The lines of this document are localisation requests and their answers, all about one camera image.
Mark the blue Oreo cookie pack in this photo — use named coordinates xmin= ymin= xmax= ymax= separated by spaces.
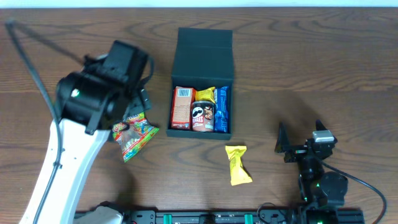
xmin=214 ymin=86 xmax=228 ymax=133

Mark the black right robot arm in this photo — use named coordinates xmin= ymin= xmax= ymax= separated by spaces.
xmin=275 ymin=119 xmax=348 ymax=223

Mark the red wafer snack box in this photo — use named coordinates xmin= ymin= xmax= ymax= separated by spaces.
xmin=170 ymin=86 xmax=196 ymax=130

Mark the green Haribo gummy bag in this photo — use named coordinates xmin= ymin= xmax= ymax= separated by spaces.
xmin=112 ymin=112 xmax=159 ymax=162

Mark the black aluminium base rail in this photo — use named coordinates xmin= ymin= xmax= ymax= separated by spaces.
xmin=74 ymin=208 xmax=365 ymax=224

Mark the yellow candy wrapper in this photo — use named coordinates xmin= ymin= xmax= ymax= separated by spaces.
xmin=225 ymin=146 xmax=252 ymax=186

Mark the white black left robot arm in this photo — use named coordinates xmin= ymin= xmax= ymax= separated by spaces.
xmin=21 ymin=53 xmax=154 ymax=223

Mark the black gift box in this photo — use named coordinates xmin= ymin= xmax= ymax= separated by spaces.
xmin=166 ymin=27 xmax=234 ymax=141

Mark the red Pringles can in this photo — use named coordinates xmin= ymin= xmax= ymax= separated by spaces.
xmin=192 ymin=101 xmax=214 ymax=132

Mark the small orange candy wrapper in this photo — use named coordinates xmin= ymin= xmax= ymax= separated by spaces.
xmin=195 ymin=86 xmax=215 ymax=103

